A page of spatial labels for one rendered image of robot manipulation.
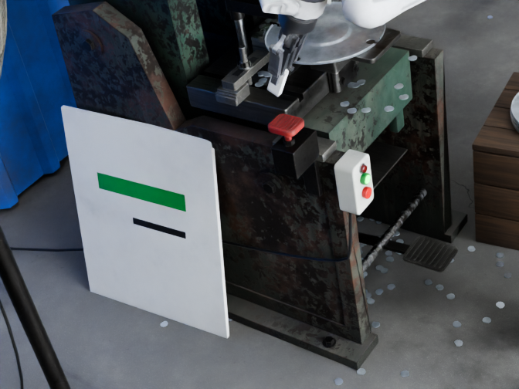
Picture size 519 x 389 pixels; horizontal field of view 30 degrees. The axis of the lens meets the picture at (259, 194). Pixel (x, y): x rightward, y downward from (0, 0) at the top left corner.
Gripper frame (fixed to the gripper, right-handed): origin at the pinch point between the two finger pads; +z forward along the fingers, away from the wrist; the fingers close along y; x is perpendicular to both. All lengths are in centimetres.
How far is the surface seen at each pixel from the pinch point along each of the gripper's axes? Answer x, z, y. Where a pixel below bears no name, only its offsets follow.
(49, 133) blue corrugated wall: 91, 123, 34
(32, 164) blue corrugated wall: 88, 129, 23
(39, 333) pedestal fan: 13, 51, -55
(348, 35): 0.3, 9.0, 33.5
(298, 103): -0.1, 18.9, 15.7
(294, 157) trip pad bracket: -10.3, 14.1, -2.5
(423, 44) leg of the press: -11, 19, 57
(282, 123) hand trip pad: -4.2, 9.7, -0.4
